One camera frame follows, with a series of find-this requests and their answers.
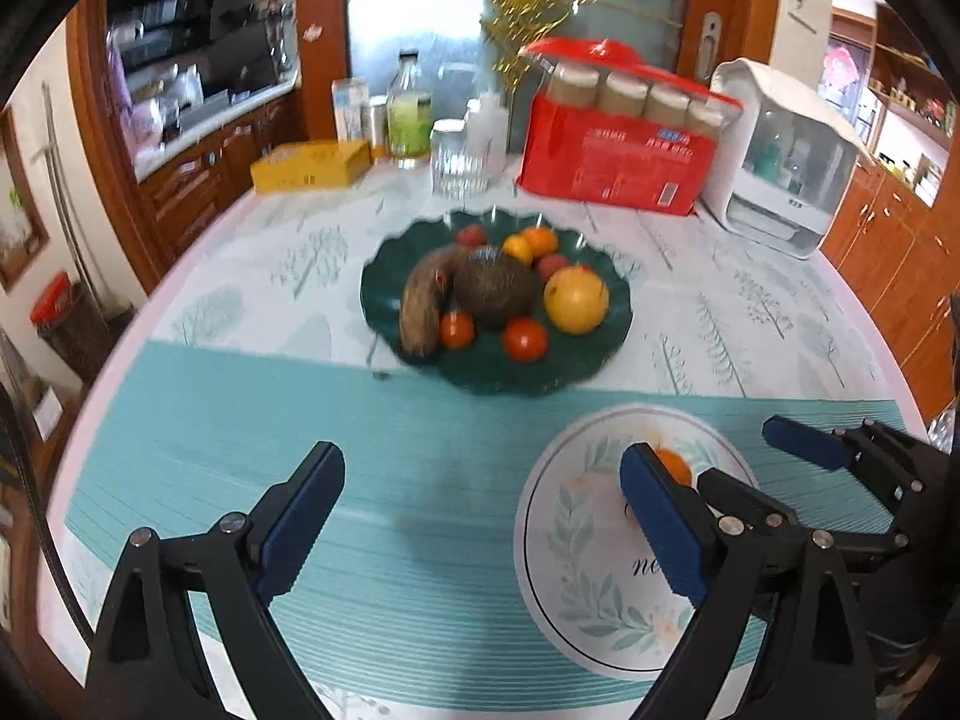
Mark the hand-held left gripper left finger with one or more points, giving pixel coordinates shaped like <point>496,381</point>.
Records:
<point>300,517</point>

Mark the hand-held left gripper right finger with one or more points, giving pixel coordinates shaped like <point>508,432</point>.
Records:
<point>664,525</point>

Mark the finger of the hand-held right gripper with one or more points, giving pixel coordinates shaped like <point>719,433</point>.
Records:
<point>806,442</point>
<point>742,499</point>

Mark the small orange mandarin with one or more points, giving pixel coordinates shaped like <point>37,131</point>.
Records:
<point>543,240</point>
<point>673,466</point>

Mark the white plate with leaf print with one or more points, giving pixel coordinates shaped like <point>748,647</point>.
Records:
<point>585,555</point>

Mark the dark green scalloped plate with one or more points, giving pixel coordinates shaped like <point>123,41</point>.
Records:
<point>600,341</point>

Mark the large red tomato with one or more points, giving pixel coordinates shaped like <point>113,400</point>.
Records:
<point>525,339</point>

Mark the small red tomato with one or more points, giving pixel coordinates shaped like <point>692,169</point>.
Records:
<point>457,330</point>

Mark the red cherry tomato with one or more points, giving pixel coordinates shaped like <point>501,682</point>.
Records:
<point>553,266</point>
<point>471,235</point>

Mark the brown rough round fruit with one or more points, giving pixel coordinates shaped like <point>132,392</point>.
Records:
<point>495,289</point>

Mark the small yellow mandarin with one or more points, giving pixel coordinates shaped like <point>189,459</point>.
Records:
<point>517,249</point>

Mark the teal striped placemat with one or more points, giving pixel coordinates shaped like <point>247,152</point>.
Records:
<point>412,465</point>

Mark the tree print tablecloth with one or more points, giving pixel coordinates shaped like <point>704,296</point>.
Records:
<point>712,277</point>

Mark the wooden sideboard cabinet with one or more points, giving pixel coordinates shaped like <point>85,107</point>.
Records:
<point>892,255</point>

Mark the large yellow orange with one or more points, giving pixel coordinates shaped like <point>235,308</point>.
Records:
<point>575,301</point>

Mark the brown overripe banana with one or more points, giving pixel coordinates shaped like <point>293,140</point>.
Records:
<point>424,304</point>

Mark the red lidded bin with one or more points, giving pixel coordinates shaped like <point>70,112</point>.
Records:
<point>52,300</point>

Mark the red gift package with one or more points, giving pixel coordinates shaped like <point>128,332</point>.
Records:
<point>622,161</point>

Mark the white cabinet with clear door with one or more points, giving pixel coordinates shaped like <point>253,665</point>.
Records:
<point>787,105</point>

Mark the jar with white lid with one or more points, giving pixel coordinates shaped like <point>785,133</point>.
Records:
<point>706,118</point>
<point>574,84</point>
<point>624,95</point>
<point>669,105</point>

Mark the yellow cardboard box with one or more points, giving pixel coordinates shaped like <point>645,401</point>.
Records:
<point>311,165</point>

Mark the wooden kitchen cabinets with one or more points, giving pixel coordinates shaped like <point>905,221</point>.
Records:
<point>195,180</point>

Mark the wooden shelf unit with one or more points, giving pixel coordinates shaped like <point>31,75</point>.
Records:
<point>907,90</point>

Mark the ribbed glass jar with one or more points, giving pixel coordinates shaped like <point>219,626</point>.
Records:
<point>454,161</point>

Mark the metal can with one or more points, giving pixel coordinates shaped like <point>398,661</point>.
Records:
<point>377,124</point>

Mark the white and blue carton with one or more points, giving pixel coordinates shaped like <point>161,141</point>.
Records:
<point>349,109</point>

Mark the bottle of green juice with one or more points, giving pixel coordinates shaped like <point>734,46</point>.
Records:
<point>409,120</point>

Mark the clear plastic bottle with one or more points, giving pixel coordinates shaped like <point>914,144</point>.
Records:
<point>491,127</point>

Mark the frosted glass door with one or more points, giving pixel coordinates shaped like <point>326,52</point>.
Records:
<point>420,15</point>

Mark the wooden picture frame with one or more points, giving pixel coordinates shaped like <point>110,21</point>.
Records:
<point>19,202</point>

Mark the white wall switch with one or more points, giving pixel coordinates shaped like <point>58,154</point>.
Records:
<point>801,11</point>

